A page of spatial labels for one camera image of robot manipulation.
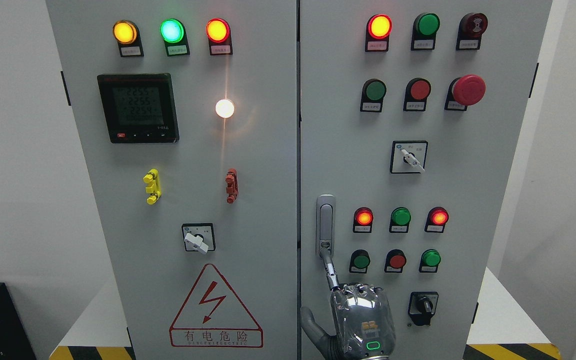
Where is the red electric danger warning sticker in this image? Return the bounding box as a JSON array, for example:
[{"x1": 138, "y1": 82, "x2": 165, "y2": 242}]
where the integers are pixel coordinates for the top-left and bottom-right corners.
[{"x1": 169, "y1": 263, "x2": 264, "y2": 348}]

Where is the red emergency stop mushroom button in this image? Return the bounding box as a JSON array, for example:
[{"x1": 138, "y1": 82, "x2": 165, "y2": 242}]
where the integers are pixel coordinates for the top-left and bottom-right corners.
[{"x1": 445, "y1": 74, "x2": 486, "y2": 112}]

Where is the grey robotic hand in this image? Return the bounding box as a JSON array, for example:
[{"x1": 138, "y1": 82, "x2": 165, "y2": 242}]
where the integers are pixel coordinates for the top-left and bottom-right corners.
[{"x1": 301, "y1": 249, "x2": 396, "y2": 360}]

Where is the red lit indicator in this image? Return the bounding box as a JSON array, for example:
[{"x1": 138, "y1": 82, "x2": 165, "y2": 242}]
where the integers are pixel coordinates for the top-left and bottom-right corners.
[
  {"x1": 352, "y1": 207, "x2": 374, "y2": 233},
  {"x1": 424, "y1": 206, "x2": 450, "y2": 233}
]

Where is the yellow indicator light top left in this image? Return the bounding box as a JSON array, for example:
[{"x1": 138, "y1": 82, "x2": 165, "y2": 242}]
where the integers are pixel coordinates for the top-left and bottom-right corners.
[{"x1": 113, "y1": 19, "x2": 144, "y2": 58}]

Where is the white platform with hazard stripes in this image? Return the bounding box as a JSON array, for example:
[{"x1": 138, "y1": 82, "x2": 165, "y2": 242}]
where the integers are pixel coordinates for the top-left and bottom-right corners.
[{"x1": 50, "y1": 269, "x2": 562, "y2": 360}]

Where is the red lit indicator lower left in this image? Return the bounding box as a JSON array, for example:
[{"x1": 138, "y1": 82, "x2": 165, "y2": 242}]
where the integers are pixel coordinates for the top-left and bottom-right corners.
[{"x1": 352, "y1": 207, "x2": 374, "y2": 233}]

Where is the grey cabinet door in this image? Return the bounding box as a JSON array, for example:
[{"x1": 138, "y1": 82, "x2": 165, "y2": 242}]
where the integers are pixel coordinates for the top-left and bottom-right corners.
[
  {"x1": 46, "y1": 0, "x2": 300, "y2": 360},
  {"x1": 299, "y1": 0, "x2": 553, "y2": 360}
]

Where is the white rotary switch left door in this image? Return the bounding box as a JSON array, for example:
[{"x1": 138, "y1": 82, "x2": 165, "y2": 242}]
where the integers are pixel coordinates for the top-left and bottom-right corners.
[{"x1": 181, "y1": 223, "x2": 216, "y2": 255}]

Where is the red-orange indicator light left door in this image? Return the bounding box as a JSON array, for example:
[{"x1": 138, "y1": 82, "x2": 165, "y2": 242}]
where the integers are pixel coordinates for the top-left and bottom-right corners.
[{"x1": 205, "y1": 18, "x2": 233, "y2": 56}]

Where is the green push button top row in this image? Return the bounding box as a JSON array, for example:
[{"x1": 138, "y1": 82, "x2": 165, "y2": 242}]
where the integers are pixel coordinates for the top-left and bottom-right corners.
[{"x1": 410, "y1": 13, "x2": 441, "y2": 51}]

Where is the silver door lock handle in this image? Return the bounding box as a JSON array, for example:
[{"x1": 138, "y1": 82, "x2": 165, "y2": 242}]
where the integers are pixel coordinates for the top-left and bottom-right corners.
[{"x1": 315, "y1": 194, "x2": 336, "y2": 256}]

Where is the dark red buzzer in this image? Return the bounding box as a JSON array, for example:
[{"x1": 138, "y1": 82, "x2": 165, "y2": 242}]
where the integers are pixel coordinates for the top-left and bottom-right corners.
[{"x1": 455, "y1": 13, "x2": 489, "y2": 51}]

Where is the black key selector switch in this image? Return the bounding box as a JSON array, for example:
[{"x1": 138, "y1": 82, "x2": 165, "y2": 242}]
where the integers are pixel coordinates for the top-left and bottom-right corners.
[{"x1": 407, "y1": 291, "x2": 439, "y2": 326}]

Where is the red lit indicator right door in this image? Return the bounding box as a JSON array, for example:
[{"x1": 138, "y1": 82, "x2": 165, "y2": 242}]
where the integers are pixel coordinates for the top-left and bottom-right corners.
[{"x1": 365, "y1": 13, "x2": 393, "y2": 53}]

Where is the red push button lower middle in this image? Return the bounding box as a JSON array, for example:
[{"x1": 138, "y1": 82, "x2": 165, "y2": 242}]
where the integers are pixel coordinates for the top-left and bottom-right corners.
[{"x1": 383, "y1": 249, "x2": 407, "y2": 274}]

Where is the red push button second row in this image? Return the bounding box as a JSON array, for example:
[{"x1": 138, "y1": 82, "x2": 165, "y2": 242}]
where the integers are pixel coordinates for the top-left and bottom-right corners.
[{"x1": 403, "y1": 77, "x2": 432, "y2": 112}]

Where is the green push button second row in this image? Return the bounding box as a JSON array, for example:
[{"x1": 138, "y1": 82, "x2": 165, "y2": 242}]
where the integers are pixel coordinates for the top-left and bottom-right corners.
[{"x1": 359, "y1": 79, "x2": 387, "y2": 113}]

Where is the green push button lower left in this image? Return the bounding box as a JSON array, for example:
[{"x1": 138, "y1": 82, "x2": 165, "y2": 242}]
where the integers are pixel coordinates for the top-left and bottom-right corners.
[{"x1": 349, "y1": 249, "x2": 371, "y2": 274}]

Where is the green lit indicator light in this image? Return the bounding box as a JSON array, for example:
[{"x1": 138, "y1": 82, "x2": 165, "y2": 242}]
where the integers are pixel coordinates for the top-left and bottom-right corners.
[{"x1": 159, "y1": 18, "x2": 190, "y2": 57}]

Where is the red lit indicator lower right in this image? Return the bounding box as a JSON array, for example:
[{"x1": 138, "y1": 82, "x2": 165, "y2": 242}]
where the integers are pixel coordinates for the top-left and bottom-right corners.
[{"x1": 424, "y1": 206, "x2": 450, "y2": 233}]

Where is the white rotary switch upper right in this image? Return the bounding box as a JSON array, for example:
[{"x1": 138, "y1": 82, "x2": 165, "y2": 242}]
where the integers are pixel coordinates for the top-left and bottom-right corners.
[{"x1": 390, "y1": 140, "x2": 428, "y2": 174}]

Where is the black digital power meter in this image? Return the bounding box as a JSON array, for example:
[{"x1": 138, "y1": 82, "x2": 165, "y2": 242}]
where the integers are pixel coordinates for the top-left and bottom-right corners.
[{"x1": 97, "y1": 73, "x2": 179, "y2": 144}]

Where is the white lit indicator lamp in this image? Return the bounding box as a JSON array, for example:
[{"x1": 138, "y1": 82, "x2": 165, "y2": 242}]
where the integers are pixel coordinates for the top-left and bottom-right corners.
[{"x1": 215, "y1": 98, "x2": 234, "y2": 119}]

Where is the green push button lower right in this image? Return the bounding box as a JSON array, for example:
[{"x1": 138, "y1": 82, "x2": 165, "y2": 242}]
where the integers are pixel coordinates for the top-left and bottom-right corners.
[{"x1": 418, "y1": 249, "x2": 442, "y2": 273}]

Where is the grey right cabinet door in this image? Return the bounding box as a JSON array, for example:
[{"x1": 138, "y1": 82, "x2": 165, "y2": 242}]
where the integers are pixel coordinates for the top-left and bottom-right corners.
[{"x1": 299, "y1": 0, "x2": 553, "y2": 360}]

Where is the green indicator lower middle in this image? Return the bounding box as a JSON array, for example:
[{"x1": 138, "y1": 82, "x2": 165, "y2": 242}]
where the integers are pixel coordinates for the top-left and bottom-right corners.
[{"x1": 389, "y1": 207, "x2": 412, "y2": 233}]

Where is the grey left cabinet door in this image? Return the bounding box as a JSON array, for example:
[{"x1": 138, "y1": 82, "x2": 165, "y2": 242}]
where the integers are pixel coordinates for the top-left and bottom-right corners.
[{"x1": 46, "y1": 0, "x2": 300, "y2": 360}]

